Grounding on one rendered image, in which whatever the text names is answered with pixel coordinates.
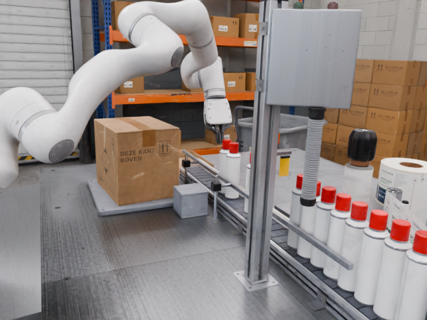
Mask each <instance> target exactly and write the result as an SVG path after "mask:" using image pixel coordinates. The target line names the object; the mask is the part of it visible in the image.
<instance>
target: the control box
mask: <svg viewBox="0 0 427 320"><path fill-rule="evenodd" d="M361 21H362V10H320V9H274V10H273V12H272V22H271V41H270V51H269V70H268V88H267V99H266V103H267V104H268V105H281V106H293V107H316V108H328V109H350V107H351V99H352V94H353V83H354V78H355V68H356V58H357V53H358V43H359V37H360V27H361Z"/></svg>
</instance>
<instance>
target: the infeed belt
mask: <svg viewBox="0 0 427 320"><path fill-rule="evenodd" d="M187 172H188V173H190V174H191V175H192V176H193V177H194V178H195V179H197V180H198V181H199V182H201V183H202V184H203V185H204V186H205V187H207V188H208V189H209V190H211V191H212V192H213V193H214V191H213V190H212V189H211V182H213V181H215V177H214V176H213V175H212V174H210V173H209V172H208V171H206V170H204V169H203V168H202V167H201V166H199V165H198V166H190V167H188V168H187ZM217 196H218V197H219V198H220V199H222V200H223V201H224V202H225V203H226V204H228V205H229V206H230V207H232V209H234V210H235V211H236V212H238V213H239V214H240V215H241V216H242V217H243V218H245V219H246V220H247V216H248V215H247V214H246V213H244V206H245V198H244V197H242V196H241V195H239V198H238V199H226V198H225V195H224V194H219V193H218V194H217ZM271 240H272V241H273V242H274V243H276V244H277V245H278V246H279V247H280V248H281V249H283V250H284V251H286V252H287V253H288V254H289V255H290V256H291V257H293V258H294V259H295V260H297V261H298V262H299V263H300V264H301V265H303V266H304V267H305V268H307V269H308V270H309V271H310V272H311V273H312V274H314V275H315V276H316V277H317V278H318V279H320V280H321V281H322V282H324V283H325V284H326V285H327V286H328V287H329V288H331V289H332V290H334V291H335V292H336V293H337V294H338V295H339V296H341V297H342V298H343V299H345V301H347V302H348V303H349V304H351V305H352V306H353V307H354V308H355V309H356V310H358V311H359V312H360V313H362V314H363V315H364V316H365V317H366V318H368V319H369V320H382V319H379V318H378V317H377V316H376V315H375V314H374V313H373V307H367V306H364V305H361V304H359V303H358V302H357V301H356V300H355V299H354V293H347V292H345V291H342V290H340V289H339V288H338V287H337V281H334V280H331V279H328V278H326V277H325V276H324V275H323V269H317V268H315V267H313V266H312V265H311V264H310V260H306V259H303V258H301V257H299V256H298V255H297V250H293V249H291V248H289V247H288V246H287V241H288V229H287V228H286V227H284V226H283V225H282V224H280V223H279V222H277V221H276V220H275V219H273V218H272V224H271Z"/></svg>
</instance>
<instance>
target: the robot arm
mask: <svg viewBox="0 0 427 320"><path fill-rule="evenodd" d="M118 27H119V30H120V32H121V33H122V35H123V36H124V37H125V38H126V39H127V40H128V41H129V42H131V43H132V44H133V45H134V46H135V47H136V48H132V49H128V50H105V51H102V52H100V53H99V54H97V55H96V56H94V57H93V58H92V59H91V60H89V61H88V62H86V63H85V64H84V65H83V66H82V67H81V68H80V69H79V70H78V71H77V72H76V73H75V74H74V75H73V77H72V79H71V80H70V83H69V87H68V97H67V101H66V103H65V105H64V106H63V107H62V108H61V109H60V110H59V111H57V110H56V109H55V108H54V107H53V106H52V105H51V104H50V103H49V102H48V101H47V100H46V99H45V98H44V97H43V96H42V95H40V94H39V93H38V92H37V91H35V90H33V89H30V88H27V87H16V88H12V89H10V90H8V91H6V92H4V93H3V94H2V95H1V96H0V194H1V193H2V192H3V191H4V190H6V189H7V188H8V187H9V186H10V185H11V184H12V183H13V182H14V181H15V179H16V178H17V176H18V171H19V169H18V146H19V143H21V144H22V145H23V146H24V148H25V149H26V150H27V151H28V152H29V154H30V155H31V156H33V157H34V158H35V159H37V160H38V161H41V162H43V163H49V164H52V163H58V162H60V161H63V160H64V159H65V158H67V157H69V156H70V155H71V154H72V152H73V151H74V150H75V148H76V147H77V145H78V143H79V141H80V139H81V137H82V135H83V132H84V130H85V128H86V125H87V124H88V121H89V119H90V118H91V116H92V114H93V113H94V111H95V109H96V108H97V107H98V106H99V105H100V103H101V102H102V101H103V100H104V99H105V98H106V97H107V96H109V95H110V94H111V93H112V92H113V91H114V90H116V89H117V88H119V87H120V86H121V85H122V84H123V83H125V82H127V81H129V80H131V79H133V78H136V77H141V76H151V75H158V74H163V73H166V72H168V71H170V70H172V69H173V68H175V67H176V66H177V65H178V64H179V62H180V61H181V60H182V56H183V53H184V46H183V43H182V40H181V38H180V37H179V36H178V34H180V35H185V37H186V40H187V43H188V45H189V47H190V50H191V52H190V53H188V54H187V55H186V57H185V58H184V59H183V61H182V64H181V68H180V73H181V77H182V80H183V82H184V84H185V86H186V88H188V89H192V90H193V89H198V88H203V92H204V98H205V101H204V122H205V129H208V130H212V131H213V133H214V134H215V140H216V142H217V144H222V140H223V139H224V132H225V130H226V129H227V128H230V127H231V123H232V117H231V111H230V107H229V103H228V100H227V99H226V98H225V97H226V92H225V86H224V76H223V70H222V60H221V57H218V51H217V46H216V43H215V38H214V33H213V30H212V25H211V22H210V18H209V15H208V11H207V9H206V8H205V6H204V5H203V4H202V3H201V2H200V1H198V0H185V1H181V2H177V3H157V2H150V1H144V2H138V3H133V4H131V5H129V6H127V7H125V8H124V9H123V10H122V11H121V13H120V14H119V17H118ZM225 125H226V126H225ZM218 126H219V129H218Z"/></svg>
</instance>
